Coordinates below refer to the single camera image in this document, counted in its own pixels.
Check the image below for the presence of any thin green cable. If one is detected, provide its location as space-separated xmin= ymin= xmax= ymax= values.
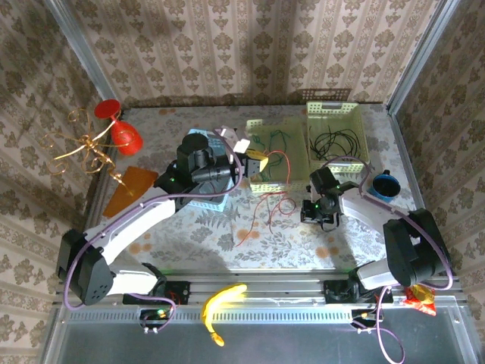
xmin=253 ymin=128 xmax=291 ymax=181

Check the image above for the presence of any thin red cable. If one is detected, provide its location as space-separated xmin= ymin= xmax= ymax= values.
xmin=235 ymin=150 xmax=299 ymax=247

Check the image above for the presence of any thin black cable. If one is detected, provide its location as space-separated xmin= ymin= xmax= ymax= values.
xmin=309 ymin=127 xmax=361 ymax=162

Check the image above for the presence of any green perforated basket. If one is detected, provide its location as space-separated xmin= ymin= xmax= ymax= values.
xmin=245 ymin=117 xmax=310 ymax=195

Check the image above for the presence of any blue perforated basket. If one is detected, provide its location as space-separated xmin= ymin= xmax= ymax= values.
xmin=172 ymin=128 xmax=230 ymax=212

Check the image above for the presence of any blue mug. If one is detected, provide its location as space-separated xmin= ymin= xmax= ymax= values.
xmin=369 ymin=170 xmax=402 ymax=202

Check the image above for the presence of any orange translucent board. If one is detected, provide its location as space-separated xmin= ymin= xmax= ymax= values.
xmin=102 ymin=165 xmax=159 ymax=219

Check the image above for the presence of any red wine glass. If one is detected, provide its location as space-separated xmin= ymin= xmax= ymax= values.
xmin=93 ymin=99 xmax=144 ymax=156

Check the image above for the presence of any floral print tablecloth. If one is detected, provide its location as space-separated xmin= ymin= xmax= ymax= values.
xmin=89 ymin=105 xmax=427 ymax=271

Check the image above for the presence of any pale yellow perforated basket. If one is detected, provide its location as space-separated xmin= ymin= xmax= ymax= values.
xmin=305 ymin=100 xmax=371 ymax=172

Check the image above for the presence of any yellow banana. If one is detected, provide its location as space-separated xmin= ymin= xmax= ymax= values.
xmin=200 ymin=283 xmax=249 ymax=348

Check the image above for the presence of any red gold snack wrapper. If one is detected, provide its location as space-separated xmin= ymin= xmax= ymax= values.
xmin=403 ymin=284 xmax=437 ymax=316

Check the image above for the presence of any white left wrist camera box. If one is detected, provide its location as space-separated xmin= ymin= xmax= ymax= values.
xmin=218 ymin=127 xmax=252 ymax=153

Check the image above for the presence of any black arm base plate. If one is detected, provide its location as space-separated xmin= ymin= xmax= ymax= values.
xmin=123 ymin=280 xmax=190 ymax=306
xmin=324 ymin=279 xmax=393 ymax=305

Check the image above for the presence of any aluminium frame rail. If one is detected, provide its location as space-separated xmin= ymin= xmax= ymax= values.
xmin=56 ymin=269 xmax=465 ymax=306

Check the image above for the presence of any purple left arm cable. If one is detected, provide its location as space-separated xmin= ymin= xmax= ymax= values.
xmin=62 ymin=127 xmax=244 ymax=334

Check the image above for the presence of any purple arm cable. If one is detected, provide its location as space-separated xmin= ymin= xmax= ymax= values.
xmin=321 ymin=155 xmax=455 ymax=364
xmin=62 ymin=127 xmax=244 ymax=334

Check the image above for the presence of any gold wire ornament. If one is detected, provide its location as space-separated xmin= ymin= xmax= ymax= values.
xmin=39 ymin=108 xmax=134 ymax=197

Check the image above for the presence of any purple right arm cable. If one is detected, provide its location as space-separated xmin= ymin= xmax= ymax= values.
xmin=321 ymin=155 xmax=455 ymax=364

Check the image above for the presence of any grey slotted cable duct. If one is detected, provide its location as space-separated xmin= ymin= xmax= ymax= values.
xmin=67 ymin=309 xmax=352 ymax=324

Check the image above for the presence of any aluminium frame post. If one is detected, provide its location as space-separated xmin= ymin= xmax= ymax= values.
xmin=42 ymin=0 xmax=118 ymax=102
xmin=386 ymin=0 xmax=455 ymax=113

